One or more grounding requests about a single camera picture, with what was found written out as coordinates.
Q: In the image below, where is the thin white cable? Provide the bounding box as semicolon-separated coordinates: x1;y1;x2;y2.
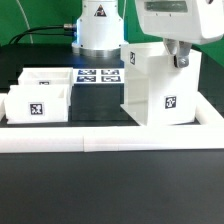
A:
14;0;35;45

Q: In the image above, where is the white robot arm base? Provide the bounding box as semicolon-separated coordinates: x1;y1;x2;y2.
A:
72;0;126;58

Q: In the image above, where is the white rear drawer box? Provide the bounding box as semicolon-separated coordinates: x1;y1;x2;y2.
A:
18;67;73;85

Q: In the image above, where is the white fiducial marker sheet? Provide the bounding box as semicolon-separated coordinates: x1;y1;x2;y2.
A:
73;68;124;84

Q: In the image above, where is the white front drawer box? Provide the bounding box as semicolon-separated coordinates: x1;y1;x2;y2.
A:
4;85;70;124

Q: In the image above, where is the white drawer cabinet frame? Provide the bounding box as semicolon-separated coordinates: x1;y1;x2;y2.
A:
121;42;201;126

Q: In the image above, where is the black cable bundle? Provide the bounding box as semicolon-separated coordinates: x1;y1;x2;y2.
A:
8;23;78;46

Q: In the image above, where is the white drawer box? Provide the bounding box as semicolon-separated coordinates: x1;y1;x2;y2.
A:
4;85;70;124
18;67;73;85

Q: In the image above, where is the white U-shaped fence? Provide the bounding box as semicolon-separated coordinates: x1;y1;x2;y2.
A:
0;94;224;153

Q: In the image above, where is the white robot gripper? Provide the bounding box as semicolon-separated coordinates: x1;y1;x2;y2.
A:
135;0;224;68

